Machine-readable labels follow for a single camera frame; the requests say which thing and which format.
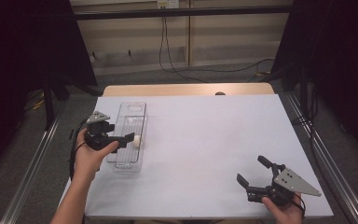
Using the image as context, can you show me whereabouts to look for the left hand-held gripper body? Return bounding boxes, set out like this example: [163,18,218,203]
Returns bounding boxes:
[84,110,120,154]

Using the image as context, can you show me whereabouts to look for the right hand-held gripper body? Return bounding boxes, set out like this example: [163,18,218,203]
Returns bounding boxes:
[246,163,323,207]

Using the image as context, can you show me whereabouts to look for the clear plastic container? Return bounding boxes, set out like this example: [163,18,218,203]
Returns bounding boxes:
[106,102,149,174]

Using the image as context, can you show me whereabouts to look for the person's left hand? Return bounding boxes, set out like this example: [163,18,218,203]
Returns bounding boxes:
[74,127,121,184]

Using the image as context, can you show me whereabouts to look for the person's right hand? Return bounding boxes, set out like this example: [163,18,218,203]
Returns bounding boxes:
[261,191,306,224]

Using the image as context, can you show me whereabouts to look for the white table sheet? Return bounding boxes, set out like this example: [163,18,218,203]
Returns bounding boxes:
[59,93,335,218]

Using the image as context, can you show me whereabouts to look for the black stand pole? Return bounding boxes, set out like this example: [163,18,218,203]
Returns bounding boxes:
[299,68,310,119]
[42,74,56,131]

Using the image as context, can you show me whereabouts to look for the dark curtain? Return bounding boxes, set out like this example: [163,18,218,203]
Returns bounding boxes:
[0,0,98,181]
[270,0,358,164]

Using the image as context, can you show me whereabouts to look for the black horizontal bar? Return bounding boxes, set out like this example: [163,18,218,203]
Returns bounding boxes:
[74,5,294,21]

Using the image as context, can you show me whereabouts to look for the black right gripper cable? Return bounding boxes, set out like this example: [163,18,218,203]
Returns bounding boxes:
[292,194,307,218]

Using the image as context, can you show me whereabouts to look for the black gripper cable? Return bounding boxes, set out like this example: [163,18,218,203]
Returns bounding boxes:
[69,119,89,182]
[292,194,307,218]

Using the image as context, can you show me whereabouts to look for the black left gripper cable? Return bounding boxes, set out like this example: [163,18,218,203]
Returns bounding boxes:
[69,119,89,182]

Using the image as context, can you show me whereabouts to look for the metal floor rail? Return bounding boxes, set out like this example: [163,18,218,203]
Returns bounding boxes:
[282,92,358,224]
[0,106,67,224]

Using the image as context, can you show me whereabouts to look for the black floor cables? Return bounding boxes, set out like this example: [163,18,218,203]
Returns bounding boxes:
[291,85,323,153]

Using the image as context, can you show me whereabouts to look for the yellow cable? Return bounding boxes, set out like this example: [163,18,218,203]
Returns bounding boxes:
[27,90,47,112]

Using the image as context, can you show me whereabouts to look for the black hanging cable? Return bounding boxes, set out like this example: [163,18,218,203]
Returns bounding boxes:
[162,17,275,75]
[158,17,211,84]

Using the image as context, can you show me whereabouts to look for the white wall outlet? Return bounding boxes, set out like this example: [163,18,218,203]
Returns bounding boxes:
[157,0,181,9]

